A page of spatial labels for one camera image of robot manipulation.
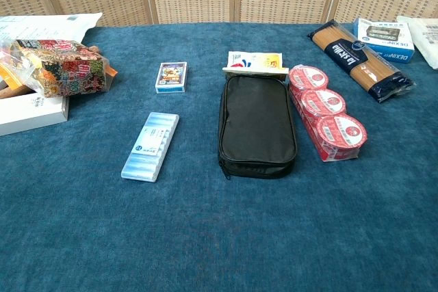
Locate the red white yogurt cup pack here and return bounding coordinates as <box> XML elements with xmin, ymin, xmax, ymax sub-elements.
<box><xmin>287</xmin><ymin>64</ymin><xmax>368</xmax><ymax>163</ymax></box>

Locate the light blue box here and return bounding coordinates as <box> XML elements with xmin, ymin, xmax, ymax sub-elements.
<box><xmin>120</xmin><ymin>111</ymin><xmax>180</xmax><ymax>183</ymax></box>

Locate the black zip pouch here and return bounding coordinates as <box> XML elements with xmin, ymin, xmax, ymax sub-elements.
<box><xmin>217</xmin><ymin>75</ymin><xmax>298</xmax><ymax>181</ymax></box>

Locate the playing card box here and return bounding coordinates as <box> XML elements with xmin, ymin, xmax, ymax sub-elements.
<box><xmin>155</xmin><ymin>61</ymin><xmax>188</xmax><ymax>94</ymax></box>

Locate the white yellow sachet pack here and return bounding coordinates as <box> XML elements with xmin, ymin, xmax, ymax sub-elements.
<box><xmin>222</xmin><ymin>51</ymin><xmax>289</xmax><ymax>81</ymax></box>

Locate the blue tablecloth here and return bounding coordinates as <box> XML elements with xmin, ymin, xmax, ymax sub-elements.
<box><xmin>0</xmin><ymin>22</ymin><xmax>438</xmax><ymax>292</ymax></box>

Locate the orange flat packet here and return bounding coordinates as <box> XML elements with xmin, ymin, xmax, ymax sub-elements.
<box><xmin>101</xmin><ymin>61</ymin><xmax>119</xmax><ymax>92</ymax></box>

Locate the brown chocolate bar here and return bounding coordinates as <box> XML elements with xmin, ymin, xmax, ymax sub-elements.
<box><xmin>307</xmin><ymin>19</ymin><xmax>415</xmax><ymax>104</ymax></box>

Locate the colourful printed snack bag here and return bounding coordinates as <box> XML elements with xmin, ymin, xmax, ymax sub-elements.
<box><xmin>1</xmin><ymin>38</ymin><xmax>111</xmax><ymax>98</ymax></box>

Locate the blue white Dexin box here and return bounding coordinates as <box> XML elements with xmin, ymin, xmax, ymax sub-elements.
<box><xmin>352</xmin><ymin>17</ymin><xmax>415</xmax><ymax>64</ymax></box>

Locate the white flat cardboard box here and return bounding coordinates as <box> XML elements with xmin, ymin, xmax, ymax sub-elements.
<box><xmin>0</xmin><ymin>90</ymin><xmax>70</xmax><ymax>137</ymax></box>

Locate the white printed mailer bag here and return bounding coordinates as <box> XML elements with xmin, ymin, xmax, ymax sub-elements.
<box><xmin>0</xmin><ymin>12</ymin><xmax>103</xmax><ymax>42</ymax></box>

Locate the white plastic bag with barcode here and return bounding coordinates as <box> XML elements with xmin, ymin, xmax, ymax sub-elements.
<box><xmin>396</xmin><ymin>15</ymin><xmax>438</xmax><ymax>70</ymax></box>

